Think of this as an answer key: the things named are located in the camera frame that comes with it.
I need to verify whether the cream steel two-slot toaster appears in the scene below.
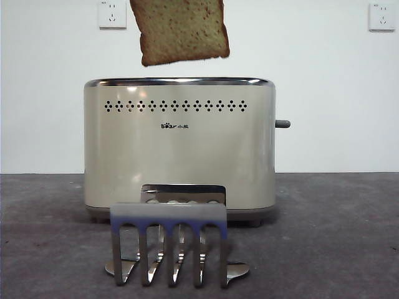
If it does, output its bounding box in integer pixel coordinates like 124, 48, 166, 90
83, 77, 277, 227

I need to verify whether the stainless steel toast rack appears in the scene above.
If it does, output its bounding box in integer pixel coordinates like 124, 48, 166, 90
105, 184, 251, 289

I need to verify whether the toasted bread slice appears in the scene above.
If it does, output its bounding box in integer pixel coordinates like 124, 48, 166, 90
129, 0, 231, 67

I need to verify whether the white wall socket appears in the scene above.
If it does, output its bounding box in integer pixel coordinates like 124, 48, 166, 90
99, 0, 128, 31
368, 2, 396, 32

